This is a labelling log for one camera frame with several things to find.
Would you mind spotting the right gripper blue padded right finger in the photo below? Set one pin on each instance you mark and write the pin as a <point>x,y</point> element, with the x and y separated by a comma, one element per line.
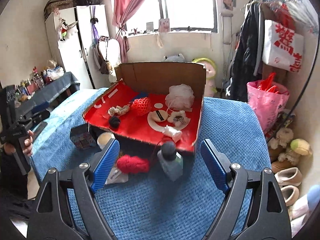
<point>267,216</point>

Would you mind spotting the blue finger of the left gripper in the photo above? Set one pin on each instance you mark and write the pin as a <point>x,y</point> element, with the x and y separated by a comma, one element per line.
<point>40,107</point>

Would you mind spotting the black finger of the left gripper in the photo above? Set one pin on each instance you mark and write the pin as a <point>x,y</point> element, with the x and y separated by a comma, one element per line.
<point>31,120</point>

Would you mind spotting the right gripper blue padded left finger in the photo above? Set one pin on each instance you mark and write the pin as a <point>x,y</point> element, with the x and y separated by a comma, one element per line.
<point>52,216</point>

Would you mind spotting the black hair scrunchie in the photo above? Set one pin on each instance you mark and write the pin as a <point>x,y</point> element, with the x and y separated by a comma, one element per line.
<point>114,122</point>

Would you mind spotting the beige fuzzy scrunchie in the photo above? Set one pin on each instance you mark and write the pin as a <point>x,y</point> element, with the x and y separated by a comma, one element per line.
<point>119,111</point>

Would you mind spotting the red mesh bath ball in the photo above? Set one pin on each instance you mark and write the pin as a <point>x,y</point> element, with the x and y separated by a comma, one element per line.
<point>140,106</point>

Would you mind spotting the white small plush toy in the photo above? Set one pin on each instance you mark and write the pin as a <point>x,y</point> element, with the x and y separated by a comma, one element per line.
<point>172,132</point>

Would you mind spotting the white fluffy hair scrunchie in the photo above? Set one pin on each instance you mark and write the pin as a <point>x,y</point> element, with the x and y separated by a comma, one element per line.
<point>178,118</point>

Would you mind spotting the beige round powder puff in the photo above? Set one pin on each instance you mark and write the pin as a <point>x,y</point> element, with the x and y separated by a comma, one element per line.
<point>159,115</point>

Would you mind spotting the person's left hand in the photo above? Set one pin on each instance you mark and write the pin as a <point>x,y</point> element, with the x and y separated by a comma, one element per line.
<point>9,149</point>

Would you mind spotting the dark side table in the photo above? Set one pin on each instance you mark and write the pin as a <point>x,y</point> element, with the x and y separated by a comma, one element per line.
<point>58,90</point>

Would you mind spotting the light blue plush toy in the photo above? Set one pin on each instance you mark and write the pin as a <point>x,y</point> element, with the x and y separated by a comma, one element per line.
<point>302,209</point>

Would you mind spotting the beige slipper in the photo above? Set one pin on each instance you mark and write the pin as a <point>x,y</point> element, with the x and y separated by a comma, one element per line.
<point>290,176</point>
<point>290,194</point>

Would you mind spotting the dark patterned small box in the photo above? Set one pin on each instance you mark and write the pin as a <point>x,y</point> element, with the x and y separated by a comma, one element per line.
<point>82,137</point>

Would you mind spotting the white paper packet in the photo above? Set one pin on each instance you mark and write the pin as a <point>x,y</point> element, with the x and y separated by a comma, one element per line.
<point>116,176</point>

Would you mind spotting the brown fuzzy boots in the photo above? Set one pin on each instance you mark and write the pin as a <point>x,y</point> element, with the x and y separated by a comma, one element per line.
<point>281,155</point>

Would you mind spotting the blue knitted table cover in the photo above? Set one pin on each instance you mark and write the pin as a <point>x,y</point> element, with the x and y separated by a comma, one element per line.
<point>150,205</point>

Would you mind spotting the glass jar with lid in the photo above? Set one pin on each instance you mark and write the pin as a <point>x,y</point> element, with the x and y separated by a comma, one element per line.
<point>104,138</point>

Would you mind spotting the red knitted pouch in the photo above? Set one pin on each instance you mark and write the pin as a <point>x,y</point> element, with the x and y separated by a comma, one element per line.
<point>133,164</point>

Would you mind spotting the white wardrobe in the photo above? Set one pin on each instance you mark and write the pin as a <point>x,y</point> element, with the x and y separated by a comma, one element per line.
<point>75,54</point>

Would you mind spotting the yellow green plush toy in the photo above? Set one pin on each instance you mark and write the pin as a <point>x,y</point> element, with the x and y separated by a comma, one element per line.
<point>301,147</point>

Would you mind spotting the doll hanging on wardrobe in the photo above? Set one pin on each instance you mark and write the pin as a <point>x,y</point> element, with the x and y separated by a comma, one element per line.
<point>65,31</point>

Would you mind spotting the white chair with bags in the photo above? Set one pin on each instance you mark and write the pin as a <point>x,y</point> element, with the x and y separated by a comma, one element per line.
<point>107,56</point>

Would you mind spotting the blue cloth piece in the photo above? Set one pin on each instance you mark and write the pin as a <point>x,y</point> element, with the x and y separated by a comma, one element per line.
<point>139,96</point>

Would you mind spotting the clear bottle black cap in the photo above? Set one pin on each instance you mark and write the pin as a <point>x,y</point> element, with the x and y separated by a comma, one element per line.
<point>170,160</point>

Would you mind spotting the red lined cardboard box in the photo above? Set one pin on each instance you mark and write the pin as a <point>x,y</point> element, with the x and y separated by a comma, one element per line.
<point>155,78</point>

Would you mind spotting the black bags on wardrobe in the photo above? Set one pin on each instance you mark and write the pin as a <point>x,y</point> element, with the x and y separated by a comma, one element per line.
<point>53,5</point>

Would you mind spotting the pink plastic bag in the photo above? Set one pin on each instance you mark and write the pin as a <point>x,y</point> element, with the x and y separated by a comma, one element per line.
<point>267,99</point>

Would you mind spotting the white mesh bath pouf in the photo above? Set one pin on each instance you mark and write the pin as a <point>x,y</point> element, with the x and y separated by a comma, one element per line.
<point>180,97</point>

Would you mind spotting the pink curtain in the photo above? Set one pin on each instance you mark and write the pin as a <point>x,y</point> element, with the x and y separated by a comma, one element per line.
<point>123,11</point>

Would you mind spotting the grey plush toy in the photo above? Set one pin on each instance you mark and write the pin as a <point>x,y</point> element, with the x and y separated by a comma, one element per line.
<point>174,58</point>

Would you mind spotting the yellow hooded doll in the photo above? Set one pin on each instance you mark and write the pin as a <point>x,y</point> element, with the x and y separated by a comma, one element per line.
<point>211,72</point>

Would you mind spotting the black jacket on rack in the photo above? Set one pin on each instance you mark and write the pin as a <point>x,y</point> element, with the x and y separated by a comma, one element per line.
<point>244,61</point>

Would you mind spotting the white red shopping bag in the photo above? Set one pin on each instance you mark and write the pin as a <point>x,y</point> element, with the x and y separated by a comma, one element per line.
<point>283,47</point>

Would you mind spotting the metal crutch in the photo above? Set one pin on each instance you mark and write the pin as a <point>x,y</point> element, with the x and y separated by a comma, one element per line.
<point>226,32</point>

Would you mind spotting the black clothes rack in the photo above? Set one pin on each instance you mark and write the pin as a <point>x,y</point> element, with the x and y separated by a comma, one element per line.
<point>302,17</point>

